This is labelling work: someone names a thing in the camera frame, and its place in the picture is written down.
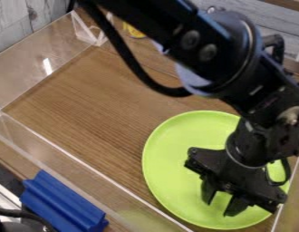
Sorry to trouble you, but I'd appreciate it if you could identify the clear acrylic triangle bracket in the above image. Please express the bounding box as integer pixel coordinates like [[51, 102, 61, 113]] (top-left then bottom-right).
[[72, 11, 109, 47]]

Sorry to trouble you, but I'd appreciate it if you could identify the blue plastic block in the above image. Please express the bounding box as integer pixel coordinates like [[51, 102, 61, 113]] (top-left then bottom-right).
[[20, 170, 109, 232]]

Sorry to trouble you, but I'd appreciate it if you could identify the clear acrylic enclosure wall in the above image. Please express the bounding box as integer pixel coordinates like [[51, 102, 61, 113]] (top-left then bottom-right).
[[0, 8, 299, 232]]

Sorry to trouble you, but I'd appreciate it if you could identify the lime green plate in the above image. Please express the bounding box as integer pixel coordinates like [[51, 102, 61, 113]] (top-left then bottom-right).
[[143, 111, 271, 230]]

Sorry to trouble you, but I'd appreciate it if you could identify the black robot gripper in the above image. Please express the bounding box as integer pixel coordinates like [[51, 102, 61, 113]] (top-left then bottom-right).
[[184, 147, 288, 217]]

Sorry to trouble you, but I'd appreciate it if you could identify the black cable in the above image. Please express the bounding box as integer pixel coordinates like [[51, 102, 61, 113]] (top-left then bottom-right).
[[0, 208, 56, 232]]

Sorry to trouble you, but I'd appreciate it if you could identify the yellow labelled tin can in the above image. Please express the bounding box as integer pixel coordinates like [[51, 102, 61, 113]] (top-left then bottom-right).
[[124, 23, 147, 39]]

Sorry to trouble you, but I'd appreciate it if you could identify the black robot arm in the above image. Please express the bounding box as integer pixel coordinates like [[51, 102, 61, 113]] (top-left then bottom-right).
[[79, 0, 299, 217]]

